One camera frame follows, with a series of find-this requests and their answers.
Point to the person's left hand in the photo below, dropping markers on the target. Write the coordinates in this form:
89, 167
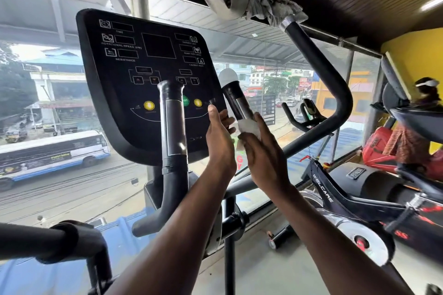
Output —
221, 146

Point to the person's right hand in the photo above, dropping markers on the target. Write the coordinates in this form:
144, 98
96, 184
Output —
264, 163

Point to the person's left fingers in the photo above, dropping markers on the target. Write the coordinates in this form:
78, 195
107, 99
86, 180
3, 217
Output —
216, 118

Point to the person's right thumb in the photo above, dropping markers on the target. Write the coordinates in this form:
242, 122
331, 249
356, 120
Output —
246, 142

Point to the white tissue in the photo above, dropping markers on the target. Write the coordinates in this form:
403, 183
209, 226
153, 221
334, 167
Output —
250, 127

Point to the person's left forearm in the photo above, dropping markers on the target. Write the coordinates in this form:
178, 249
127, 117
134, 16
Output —
180, 236

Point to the person's right forearm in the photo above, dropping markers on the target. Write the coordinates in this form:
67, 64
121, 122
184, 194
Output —
328, 243

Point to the white car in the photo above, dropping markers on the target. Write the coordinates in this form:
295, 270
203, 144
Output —
291, 102

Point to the black spin bike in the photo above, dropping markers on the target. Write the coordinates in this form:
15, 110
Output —
325, 187

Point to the grey elliptical mast cover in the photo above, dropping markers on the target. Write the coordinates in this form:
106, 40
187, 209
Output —
155, 194

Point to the black elliptical console panel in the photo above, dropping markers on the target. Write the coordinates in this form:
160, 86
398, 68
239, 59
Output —
121, 97

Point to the white and blue bus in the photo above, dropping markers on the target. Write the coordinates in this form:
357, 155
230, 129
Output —
52, 156

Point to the yellow auto rickshaw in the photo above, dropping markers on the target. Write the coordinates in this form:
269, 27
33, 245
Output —
15, 135

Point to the ceiling strip light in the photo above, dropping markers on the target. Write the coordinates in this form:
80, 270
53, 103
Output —
432, 3

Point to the black elliptical upright post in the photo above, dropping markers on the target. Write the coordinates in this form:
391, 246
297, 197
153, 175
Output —
230, 256

